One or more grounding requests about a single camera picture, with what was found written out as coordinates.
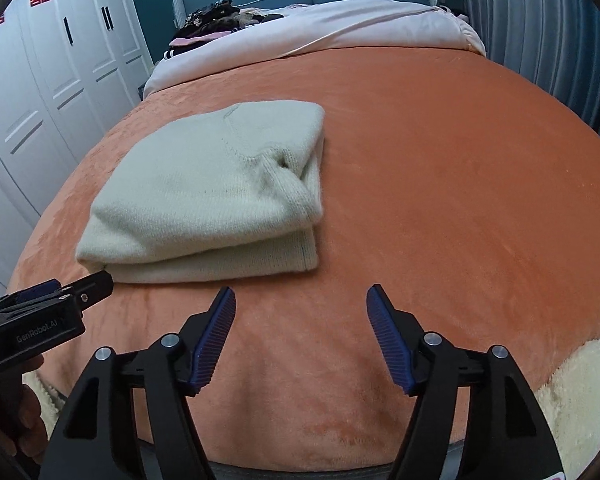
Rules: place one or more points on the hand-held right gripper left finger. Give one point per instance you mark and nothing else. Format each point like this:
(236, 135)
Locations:
(215, 340)

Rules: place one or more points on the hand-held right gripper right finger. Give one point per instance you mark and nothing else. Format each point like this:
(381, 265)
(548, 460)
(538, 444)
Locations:
(390, 340)

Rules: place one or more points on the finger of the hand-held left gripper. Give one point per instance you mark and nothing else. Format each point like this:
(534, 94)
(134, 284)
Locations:
(40, 291)
(95, 286)

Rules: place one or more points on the cream knitted cardigan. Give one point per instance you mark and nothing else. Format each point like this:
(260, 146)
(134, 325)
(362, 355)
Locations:
(205, 195)

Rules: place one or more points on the pile of dark clothes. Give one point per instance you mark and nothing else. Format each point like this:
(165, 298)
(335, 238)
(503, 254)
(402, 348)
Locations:
(210, 15)

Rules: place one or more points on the person's left hand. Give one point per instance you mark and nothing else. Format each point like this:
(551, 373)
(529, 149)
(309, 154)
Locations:
(30, 420)

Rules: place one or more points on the orange plush blanket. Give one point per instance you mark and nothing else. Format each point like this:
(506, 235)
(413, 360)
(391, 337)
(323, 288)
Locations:
(430, 185)

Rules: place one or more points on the white panelled wardrobe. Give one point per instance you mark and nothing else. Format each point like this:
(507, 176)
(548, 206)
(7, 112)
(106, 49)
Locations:
(45, 85)

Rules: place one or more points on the pale pink duvet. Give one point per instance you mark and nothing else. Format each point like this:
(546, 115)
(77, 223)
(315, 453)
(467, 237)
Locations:
(330, 25)

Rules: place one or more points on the grey pleated curtain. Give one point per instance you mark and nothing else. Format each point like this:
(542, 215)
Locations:
(540, 35)

